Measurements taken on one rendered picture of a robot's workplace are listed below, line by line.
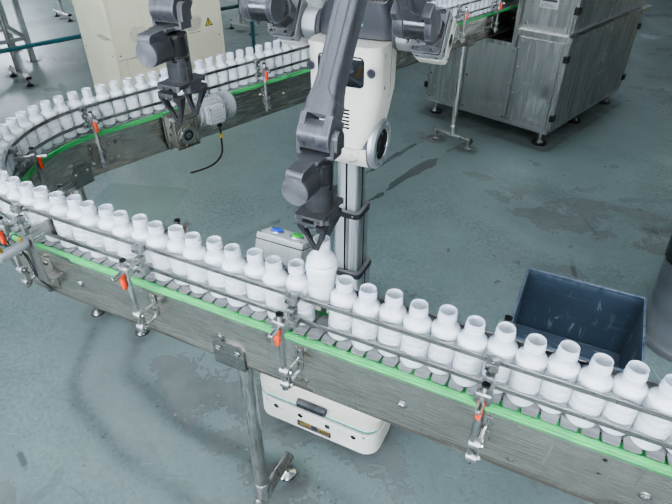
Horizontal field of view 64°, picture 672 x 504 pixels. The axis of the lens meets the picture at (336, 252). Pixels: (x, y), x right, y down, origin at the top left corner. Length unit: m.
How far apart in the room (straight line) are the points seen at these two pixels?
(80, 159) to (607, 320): 2.04
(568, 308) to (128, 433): 1.76
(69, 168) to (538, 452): 1.99
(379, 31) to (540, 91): 3.19
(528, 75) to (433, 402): 3.77
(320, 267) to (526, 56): 3.75
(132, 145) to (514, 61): 3.18
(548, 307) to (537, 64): 3.17
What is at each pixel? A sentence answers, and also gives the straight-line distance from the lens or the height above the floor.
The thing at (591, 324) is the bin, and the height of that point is 0.81.
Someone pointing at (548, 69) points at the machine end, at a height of 0.63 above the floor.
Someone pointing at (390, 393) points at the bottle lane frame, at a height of 0.93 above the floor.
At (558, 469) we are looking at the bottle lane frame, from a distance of 1.29.
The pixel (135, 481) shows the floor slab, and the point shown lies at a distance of 2.36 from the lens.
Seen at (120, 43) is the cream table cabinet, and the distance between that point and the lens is 5.05.
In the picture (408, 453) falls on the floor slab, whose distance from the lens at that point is 2.31.
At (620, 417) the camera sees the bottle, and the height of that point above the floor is 1.06.
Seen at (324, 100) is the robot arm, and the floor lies 1.55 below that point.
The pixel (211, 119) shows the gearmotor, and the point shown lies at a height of 0.97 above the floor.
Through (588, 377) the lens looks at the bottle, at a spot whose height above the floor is 1.13.
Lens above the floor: 1.90
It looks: 35 degrees down
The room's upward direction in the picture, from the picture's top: straight up
